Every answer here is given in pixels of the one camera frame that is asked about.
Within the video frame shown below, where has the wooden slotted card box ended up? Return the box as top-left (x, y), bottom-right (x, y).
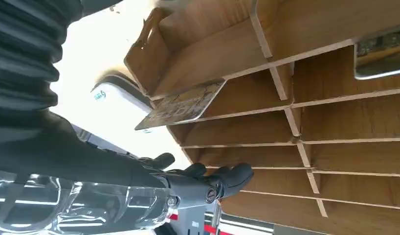
top-left (123, 0), bottom-right (400, 235)

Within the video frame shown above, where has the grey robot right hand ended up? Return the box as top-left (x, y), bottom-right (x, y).
top-left (0, 110), bottom-right (254, 235)

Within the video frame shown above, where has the pale grey card reader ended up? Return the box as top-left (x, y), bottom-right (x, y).
top-left (89, 73), bottom-right (156, 154)

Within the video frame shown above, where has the dark printed card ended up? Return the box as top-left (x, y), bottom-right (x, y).
top-left (353, 27), bottom-right (400, 81)

